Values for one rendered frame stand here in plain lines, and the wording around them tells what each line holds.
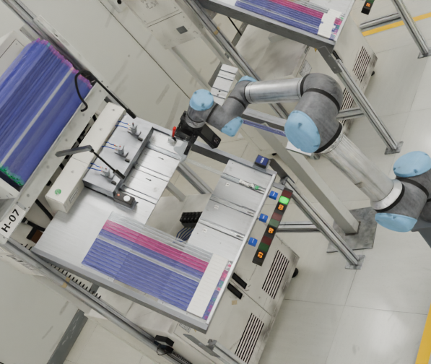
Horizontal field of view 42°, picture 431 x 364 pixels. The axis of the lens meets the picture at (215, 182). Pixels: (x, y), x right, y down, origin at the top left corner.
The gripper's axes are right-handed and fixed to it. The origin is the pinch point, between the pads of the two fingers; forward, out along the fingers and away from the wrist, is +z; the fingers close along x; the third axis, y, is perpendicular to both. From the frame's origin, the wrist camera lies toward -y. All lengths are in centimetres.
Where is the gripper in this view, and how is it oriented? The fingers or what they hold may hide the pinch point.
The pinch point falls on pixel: (190, 148)
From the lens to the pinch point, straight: 220.8
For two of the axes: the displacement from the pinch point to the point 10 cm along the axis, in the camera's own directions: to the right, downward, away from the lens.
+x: -4.0, 7.9, -4.6
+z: -2.1, 4.1, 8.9
